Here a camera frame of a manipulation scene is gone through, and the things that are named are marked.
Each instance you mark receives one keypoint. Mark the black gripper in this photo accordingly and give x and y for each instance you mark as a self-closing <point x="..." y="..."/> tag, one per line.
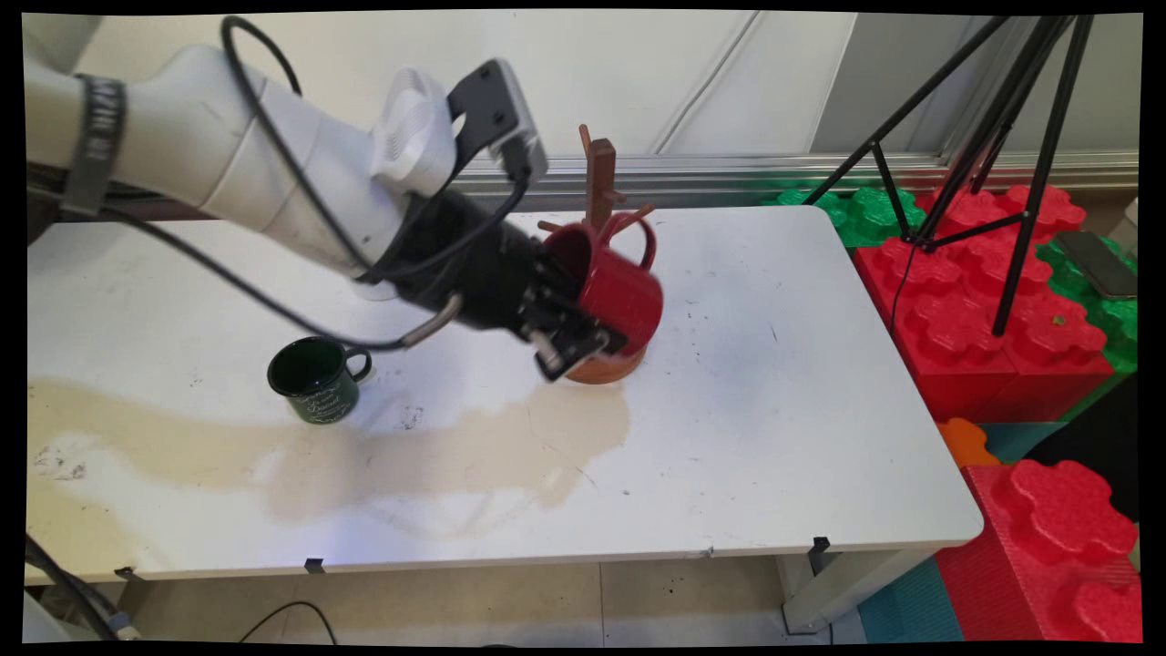
<point x="474" y="264"/>

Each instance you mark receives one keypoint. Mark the red ceramic mug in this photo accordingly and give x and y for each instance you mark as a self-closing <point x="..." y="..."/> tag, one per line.
<point x="619" y="292"/>

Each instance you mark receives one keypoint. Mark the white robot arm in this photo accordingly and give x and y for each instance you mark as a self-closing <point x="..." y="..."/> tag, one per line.
<point x="228" y="146"/>

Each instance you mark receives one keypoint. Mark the wooden mug tree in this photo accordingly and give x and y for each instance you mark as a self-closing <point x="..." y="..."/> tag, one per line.
<point x="601" y="173"/>

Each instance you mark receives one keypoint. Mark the dark green enamel mug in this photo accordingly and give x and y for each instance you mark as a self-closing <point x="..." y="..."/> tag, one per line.
<point x="314" y="392"/>

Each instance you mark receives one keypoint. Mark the green foam block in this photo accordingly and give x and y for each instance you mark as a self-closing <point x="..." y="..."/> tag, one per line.
<point x="856" y="214"/>
<point x="1116" y="323"/>

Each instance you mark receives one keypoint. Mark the black table edge clip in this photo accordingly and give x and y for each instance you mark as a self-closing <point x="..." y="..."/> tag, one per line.
<point x="820" y="545"/>
<point x="125" y="573"/>
<point x="314" y="566"/>

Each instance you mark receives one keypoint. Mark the white table leg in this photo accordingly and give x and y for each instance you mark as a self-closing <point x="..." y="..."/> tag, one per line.
<point x="847" y="588"/>

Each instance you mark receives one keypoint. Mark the large red foam block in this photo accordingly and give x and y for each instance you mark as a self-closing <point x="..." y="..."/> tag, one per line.
<point x="966" y="319"/>
<point x="1048" y="547"/>

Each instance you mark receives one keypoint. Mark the orange foam block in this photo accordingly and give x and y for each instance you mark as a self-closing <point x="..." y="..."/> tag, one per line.
<point x="966" y="442"/>

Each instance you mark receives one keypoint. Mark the teal foam mat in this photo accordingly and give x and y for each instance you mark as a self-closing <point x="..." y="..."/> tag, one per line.
<point x="911" y="606"/>

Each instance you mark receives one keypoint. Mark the black tripod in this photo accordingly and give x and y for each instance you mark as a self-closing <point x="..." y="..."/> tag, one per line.
<point x="1041" y="182"/>

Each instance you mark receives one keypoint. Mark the black smartphone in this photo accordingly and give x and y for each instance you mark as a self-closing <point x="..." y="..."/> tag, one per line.
<point x="1098" y="264"/>

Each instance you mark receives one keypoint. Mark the wrist camera with black bracket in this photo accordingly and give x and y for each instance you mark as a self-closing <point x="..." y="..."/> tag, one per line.
<point x="496" y="100"/>

